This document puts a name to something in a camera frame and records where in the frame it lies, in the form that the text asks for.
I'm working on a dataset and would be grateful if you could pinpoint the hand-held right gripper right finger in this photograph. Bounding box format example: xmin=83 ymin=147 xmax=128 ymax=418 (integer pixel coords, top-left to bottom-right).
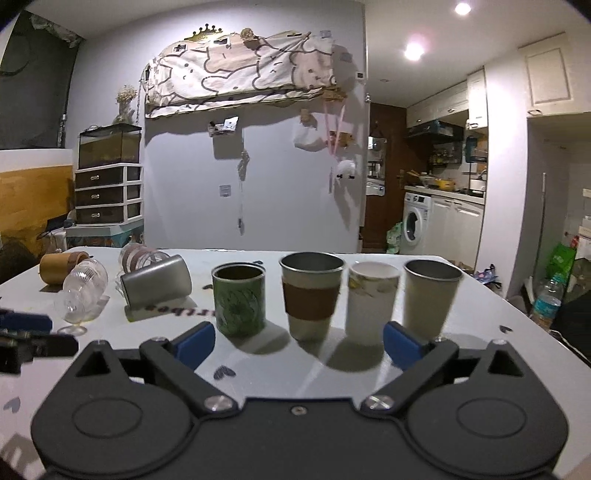
xmin=361 ymin=322 xmax=528 ymax=414

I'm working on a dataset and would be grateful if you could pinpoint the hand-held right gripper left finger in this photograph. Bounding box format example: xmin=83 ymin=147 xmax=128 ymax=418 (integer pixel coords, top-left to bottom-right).
xmin=73 ymin=322 xmax=240 ymax=414

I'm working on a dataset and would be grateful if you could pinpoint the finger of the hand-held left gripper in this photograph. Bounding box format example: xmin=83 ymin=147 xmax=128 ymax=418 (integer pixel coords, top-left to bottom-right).
xmin=0 ymin=309 xmax=53 ymax=332
xmin=0 ymin=334 xmax=79 ymax=374

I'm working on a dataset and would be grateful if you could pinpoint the white paper cup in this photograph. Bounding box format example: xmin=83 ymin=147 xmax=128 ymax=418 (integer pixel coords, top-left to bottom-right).
xmin=346 ymin=261 xmax=401 ymax=346

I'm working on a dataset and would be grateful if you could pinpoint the tall grey metal cup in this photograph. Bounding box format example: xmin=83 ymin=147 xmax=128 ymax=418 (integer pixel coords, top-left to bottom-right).
xmin=403 ymin=259 xmax=464 ymax=343

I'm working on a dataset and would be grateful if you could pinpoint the green patterned tin cup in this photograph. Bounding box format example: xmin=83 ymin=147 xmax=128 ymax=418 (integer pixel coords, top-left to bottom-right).
xmin=211 ymin=261 xmax=268 ymax=337

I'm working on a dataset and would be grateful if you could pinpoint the brown paper cup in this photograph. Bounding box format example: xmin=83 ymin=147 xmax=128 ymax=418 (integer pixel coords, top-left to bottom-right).
xmin=39 ymin=251 xmax=91 ymax=285

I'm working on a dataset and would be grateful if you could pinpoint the clear ribbed plastic cup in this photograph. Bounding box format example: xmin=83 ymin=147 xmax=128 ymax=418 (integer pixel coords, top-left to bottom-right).
xmin=61 ymin=258 xmax=110 ymax=325

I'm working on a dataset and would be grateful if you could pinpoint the plain steel cup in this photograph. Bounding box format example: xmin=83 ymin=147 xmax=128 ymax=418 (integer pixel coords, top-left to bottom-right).
xmin=120 ymin=254 xmax=193 ymax=309

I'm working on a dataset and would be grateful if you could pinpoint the steel cup with brown sleeve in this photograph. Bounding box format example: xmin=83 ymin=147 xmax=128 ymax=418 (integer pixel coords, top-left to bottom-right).
xmin=279 ymin=252 xmax=346 ymax=342

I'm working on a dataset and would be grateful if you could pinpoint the clear cup with brown stripes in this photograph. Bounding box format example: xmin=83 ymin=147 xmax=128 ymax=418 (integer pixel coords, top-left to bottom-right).
xmin=119 ymin=244 xmax=171 ymax=274

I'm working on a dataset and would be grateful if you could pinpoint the wooden board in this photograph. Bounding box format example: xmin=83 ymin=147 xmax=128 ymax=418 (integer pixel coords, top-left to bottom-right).
xmin=0 ymin=163 xmax=75 ymax=252

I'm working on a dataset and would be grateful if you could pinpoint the white washing machine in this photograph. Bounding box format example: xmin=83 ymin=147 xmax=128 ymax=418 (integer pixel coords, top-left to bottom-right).
xmin=400 ymin=191 xmax=433 ymax=256

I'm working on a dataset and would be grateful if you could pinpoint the white kitchen base cabinet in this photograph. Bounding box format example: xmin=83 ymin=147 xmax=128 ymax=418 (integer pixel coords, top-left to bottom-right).
xmin=430 ymin=194 xmax=485 ymax=273

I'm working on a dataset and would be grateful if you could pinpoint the clear water bottle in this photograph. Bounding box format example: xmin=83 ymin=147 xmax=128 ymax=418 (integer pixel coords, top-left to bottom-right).
xmin=530 ymin=276 xmax=565 ymax=331

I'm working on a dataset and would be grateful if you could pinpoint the white drawer unit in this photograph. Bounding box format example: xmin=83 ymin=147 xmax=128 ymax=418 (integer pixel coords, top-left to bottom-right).
xmin=73 ymin=163 xmax=143 ymax=225

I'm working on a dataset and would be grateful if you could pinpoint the green bag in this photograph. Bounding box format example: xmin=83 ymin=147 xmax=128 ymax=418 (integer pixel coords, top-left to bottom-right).
xmin=547 ymin=242 xmax=576 ymax=283

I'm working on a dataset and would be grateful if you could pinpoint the glass fish tank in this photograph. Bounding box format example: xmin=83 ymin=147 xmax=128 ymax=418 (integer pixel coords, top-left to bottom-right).
xmin=77 ymin=124 xmax=142 ymax=169

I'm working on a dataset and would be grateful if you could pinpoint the black range hood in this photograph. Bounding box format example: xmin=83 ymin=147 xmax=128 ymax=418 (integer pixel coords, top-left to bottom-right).
xmin=405 ymin=120 xmax=465 ymax=140

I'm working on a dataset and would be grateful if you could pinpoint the dried flower bouquet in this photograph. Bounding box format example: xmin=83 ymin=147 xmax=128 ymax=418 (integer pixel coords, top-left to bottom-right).
xmin=115 ymin=85 xmax=139 ymax=125

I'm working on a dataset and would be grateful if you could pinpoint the gold crown ornament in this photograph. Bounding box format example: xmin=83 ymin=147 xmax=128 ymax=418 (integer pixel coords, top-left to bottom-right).
xmin=184 ymin=25 xmax=223 ymax=42

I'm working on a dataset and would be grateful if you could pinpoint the printed cloth wall hanging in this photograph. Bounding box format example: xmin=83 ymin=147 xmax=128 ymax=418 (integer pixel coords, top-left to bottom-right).
xmin=144 ymin=30 xmax=336 ymax=119

